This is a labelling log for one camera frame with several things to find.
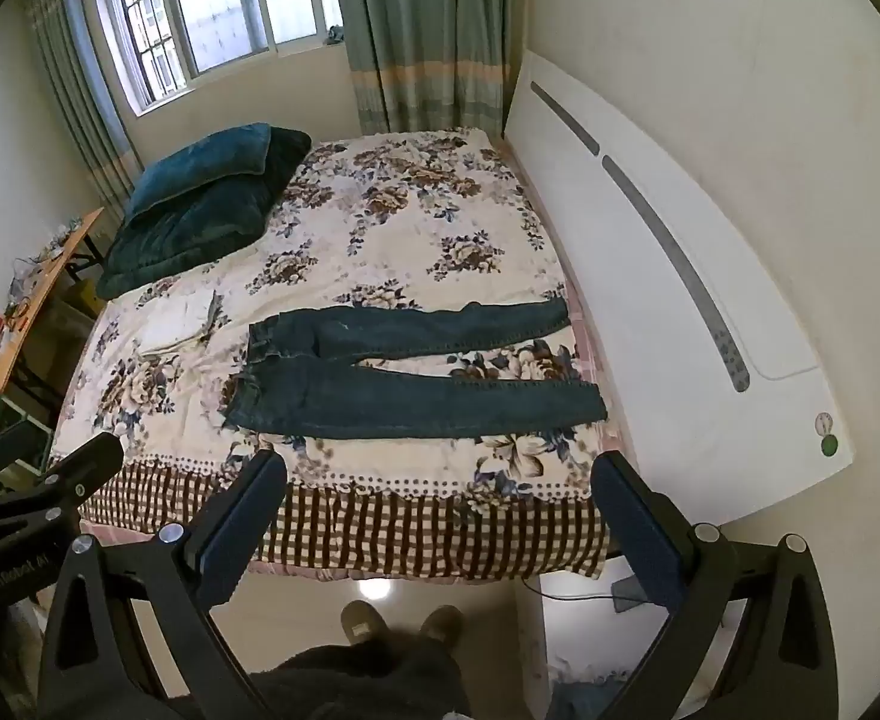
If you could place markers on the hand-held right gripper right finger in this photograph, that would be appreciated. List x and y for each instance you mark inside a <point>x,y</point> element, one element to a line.
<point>635,532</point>

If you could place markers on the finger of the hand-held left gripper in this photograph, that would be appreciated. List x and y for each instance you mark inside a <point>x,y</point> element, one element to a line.
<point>5,450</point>
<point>87,465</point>

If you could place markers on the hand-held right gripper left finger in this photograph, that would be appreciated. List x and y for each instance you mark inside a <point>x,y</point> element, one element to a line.
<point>219,551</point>

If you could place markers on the blue denim pants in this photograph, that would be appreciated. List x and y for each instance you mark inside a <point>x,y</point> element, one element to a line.
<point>380,399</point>

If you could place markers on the white nightstand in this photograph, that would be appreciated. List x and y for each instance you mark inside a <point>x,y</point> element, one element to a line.
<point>575,637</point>

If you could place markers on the wooden desk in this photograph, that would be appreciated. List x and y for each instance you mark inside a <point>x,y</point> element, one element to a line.
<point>42,292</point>

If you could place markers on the white folded cloth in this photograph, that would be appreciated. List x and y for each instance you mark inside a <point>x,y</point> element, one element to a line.
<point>177,319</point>

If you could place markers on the person's dark fleece clothing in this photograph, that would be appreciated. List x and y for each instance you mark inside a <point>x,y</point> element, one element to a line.
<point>365,679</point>

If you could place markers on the person's right slipper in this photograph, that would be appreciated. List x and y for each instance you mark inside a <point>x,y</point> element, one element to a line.
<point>441,624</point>

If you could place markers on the dark teal folded blanket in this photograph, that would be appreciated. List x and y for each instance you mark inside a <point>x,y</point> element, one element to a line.
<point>185,240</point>

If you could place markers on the white headboard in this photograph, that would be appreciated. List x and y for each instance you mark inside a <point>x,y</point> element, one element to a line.
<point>680,255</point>

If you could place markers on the teal plush pillow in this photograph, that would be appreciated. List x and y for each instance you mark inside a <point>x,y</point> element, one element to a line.
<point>192,169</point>

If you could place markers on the green striped curtain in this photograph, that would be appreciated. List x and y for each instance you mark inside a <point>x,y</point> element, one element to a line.
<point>87,105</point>
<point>425,37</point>

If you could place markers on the floral bed sheet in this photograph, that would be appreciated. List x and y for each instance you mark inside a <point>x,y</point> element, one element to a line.
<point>410,240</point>

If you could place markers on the barred window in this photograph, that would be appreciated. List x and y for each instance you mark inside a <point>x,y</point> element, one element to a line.
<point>215,0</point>

